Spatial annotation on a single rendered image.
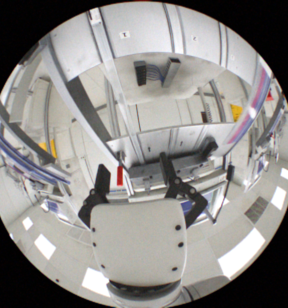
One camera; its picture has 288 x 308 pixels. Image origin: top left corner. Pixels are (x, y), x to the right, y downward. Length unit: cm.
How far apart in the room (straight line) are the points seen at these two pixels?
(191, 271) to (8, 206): 804
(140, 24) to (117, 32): 4
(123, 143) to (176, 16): 32
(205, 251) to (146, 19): 232
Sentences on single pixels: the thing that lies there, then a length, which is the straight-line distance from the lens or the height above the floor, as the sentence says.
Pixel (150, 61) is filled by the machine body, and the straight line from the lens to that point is 50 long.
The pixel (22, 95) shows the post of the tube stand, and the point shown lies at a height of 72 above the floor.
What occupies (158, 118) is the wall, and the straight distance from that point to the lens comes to 197.
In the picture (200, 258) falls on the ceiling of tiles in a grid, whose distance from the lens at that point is 212.
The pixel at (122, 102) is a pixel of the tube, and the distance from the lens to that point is 16.
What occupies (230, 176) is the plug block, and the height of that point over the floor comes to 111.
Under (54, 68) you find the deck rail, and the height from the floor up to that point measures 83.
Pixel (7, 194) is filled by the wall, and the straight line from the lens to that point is 757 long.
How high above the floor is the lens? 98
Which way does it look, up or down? 11 degrees up
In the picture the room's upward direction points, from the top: 168 degrees clockwise
